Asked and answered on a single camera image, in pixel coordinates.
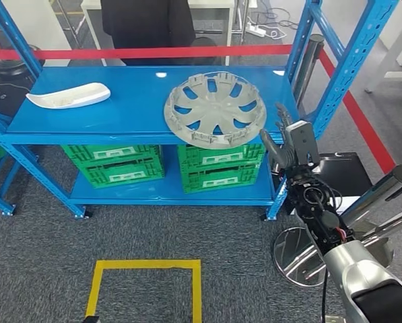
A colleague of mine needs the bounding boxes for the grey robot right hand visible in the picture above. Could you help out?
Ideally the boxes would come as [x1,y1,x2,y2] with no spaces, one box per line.
[259,103,296,170]

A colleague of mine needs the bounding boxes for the grey plastic wheel hubcap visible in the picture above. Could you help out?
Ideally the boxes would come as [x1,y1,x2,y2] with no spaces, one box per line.
[164,71,267,150]

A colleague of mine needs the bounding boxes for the blue metal shelf rack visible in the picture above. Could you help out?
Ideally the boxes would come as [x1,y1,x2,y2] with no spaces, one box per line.
[0,133,36,217]
[0,0,400,221]

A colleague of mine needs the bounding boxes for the white curved plastic part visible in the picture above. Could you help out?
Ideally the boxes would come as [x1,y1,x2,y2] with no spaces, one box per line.
[26,82,111,110]

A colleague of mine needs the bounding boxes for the black cardboard box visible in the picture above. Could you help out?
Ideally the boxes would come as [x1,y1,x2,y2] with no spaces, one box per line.
[271,152,373,215]

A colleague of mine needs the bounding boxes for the red barrier belt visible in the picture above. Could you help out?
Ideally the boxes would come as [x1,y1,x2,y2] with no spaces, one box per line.
[0,44,292,61]
[318,48,397,175]

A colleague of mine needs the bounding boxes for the white power strip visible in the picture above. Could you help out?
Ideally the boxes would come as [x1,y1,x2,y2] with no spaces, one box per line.
[246,22,267,38]

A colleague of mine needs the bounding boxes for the chrome table leg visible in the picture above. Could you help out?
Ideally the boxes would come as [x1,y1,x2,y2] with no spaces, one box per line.
[239,0,250,46]

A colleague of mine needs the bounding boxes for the white desk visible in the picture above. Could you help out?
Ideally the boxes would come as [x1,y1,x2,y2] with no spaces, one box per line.
[81,0,236,67]

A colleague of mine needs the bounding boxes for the white table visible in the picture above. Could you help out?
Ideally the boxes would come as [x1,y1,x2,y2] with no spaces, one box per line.
[366,13,402,97]

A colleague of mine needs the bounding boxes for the yellow floor tape square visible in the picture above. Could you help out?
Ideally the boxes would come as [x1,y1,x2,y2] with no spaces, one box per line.
[85,260,202,323]

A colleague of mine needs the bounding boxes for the person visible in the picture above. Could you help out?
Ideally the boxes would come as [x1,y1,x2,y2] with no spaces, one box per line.
[100,0,196,67]

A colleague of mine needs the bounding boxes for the white cabinet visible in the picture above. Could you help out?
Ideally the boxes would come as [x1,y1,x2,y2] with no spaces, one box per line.
[0,0,72,68]

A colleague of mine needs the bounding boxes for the black round stool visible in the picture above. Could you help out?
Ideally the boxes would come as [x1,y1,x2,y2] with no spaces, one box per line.
[0,44,46,81]

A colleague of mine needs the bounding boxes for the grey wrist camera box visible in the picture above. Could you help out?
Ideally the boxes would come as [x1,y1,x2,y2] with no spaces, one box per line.
[286,120,320,167]

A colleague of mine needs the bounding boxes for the grey stanchion post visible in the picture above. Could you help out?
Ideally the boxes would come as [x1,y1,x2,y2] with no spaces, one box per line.
[293,34,325,108]

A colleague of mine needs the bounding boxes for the chrome stanchion post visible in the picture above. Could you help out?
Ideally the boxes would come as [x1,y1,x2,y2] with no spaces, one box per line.
[352,203,402,268]
[273,165,402,289]

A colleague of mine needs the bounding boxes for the black floor cable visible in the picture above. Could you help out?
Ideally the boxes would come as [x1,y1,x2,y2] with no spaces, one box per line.
[254,0,301,31]

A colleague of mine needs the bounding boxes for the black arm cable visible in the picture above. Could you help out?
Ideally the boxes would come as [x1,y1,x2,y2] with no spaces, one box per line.
[322,267,329,323]

